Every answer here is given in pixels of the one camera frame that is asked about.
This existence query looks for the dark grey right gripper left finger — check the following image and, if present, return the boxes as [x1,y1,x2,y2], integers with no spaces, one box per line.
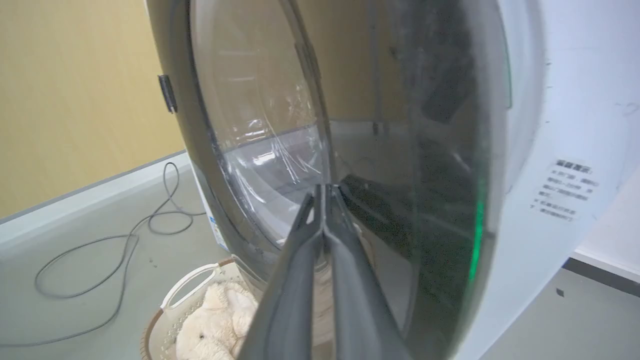
[236,184,326,360]

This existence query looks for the white warning label sticker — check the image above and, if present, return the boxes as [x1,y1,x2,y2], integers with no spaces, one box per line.
[530,158,601,222]

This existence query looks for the thin black floor cable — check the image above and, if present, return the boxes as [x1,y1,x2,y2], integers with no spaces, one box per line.
[0,161,207,348]

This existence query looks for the round glass washing machine door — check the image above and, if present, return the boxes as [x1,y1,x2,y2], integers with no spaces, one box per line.
[145,0,513,360]

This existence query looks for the cream plush teddy bear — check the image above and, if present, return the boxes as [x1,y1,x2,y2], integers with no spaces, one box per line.
[175,281,259,360]

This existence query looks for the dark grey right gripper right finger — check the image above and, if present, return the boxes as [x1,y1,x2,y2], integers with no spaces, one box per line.
[324,184,412,360]

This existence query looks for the white plastic laundry basket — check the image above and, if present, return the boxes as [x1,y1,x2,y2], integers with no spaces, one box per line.
[140,256,261,360]

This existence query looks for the white washing machine body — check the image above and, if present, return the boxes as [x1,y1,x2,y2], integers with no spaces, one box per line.
[192,0,640,360]

